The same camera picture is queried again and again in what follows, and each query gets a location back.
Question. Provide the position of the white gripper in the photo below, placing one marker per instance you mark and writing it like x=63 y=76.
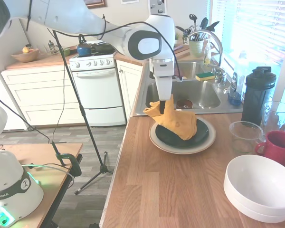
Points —
x=164 y=88

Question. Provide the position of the yellow terry towel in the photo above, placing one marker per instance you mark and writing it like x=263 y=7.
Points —
x=178 y=123

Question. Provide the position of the dark blue plate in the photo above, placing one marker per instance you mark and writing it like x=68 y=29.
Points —
x=202 y=133

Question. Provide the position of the large cream plate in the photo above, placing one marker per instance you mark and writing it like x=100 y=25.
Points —
x=190 y=151

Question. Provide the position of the small brown bowl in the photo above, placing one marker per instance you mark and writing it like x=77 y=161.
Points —
x=184 y=104

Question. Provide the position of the white door cabinet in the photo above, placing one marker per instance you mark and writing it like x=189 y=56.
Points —
x=130 y=85

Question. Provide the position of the stainless steel double sink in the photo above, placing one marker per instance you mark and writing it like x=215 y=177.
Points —
x=204 y=95

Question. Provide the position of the yellow green sponge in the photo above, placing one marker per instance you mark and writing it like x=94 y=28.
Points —
x=205 y=76

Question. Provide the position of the wooden cutting board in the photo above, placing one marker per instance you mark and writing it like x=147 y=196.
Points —
x=183 y=55

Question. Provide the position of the white oven stove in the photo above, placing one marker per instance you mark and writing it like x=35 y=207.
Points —
x=97 y=95

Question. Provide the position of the yellow liquid soap bottle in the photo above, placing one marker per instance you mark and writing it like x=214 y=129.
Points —
x=207 y=57

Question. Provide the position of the pale green utensil holder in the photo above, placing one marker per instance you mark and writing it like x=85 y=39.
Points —
x=196 y=48

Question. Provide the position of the small green potted plant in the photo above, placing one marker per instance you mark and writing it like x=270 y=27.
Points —
x=177 y=38

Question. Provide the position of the clear bottle blue liquid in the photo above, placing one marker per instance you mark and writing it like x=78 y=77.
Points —
x=235 y=98

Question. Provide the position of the chrome arched faucet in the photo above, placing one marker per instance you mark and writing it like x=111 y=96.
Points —
x=220 y=57

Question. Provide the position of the black tripod stand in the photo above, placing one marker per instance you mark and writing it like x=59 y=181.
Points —
x=95 y=142

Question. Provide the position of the black frying pan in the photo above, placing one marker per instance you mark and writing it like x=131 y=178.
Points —
x=102 y=48

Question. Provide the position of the clear plastic cup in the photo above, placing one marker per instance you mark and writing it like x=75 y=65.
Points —
x=242 y=142

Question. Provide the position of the black spatula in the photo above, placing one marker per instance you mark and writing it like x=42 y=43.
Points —
x=204 y=22

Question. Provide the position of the black shaker bottle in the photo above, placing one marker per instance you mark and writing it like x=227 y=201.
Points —
x=256 y=99

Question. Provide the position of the black slotted spoon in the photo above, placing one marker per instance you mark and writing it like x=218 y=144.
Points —
x=193 y=17

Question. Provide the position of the blue kettle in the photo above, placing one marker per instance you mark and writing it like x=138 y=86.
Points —
x=84 y=50

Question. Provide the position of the black pointed turner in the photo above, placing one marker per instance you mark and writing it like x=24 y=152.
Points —
x=215 y=25

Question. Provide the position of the white poster grey shapes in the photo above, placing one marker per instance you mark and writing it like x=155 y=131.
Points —
x=162 y=7

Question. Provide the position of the green black clamp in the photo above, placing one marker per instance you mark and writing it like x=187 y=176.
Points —
x=74 y=164

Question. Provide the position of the small white poster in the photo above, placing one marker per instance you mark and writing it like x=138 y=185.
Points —
x=129 y=1

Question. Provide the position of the clear glass pitcher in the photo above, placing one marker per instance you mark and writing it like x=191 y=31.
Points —
x=275 y=116

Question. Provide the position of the white ceramic bowl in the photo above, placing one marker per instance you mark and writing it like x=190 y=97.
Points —
x=263 y=217
x=256 y=180

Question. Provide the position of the white window blinds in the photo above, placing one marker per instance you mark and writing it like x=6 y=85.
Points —
x=251 y=23

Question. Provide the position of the brown framed picture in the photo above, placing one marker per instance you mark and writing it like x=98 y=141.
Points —
x=97 y=3

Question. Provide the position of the glass french press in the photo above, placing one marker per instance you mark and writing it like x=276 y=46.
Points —
x=52 y=48

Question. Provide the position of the red mug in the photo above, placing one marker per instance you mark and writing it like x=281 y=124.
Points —
x=280 y=147

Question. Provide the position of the white drawer cabinet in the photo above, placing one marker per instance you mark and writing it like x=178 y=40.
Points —
x=26 y=90

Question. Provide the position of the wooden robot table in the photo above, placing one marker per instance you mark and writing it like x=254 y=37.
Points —
x=33 y=154

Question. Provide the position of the wooden fruit bowl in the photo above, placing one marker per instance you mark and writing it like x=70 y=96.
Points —
x=25 y=57

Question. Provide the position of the yellow red apple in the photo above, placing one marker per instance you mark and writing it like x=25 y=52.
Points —
x=26 y=49

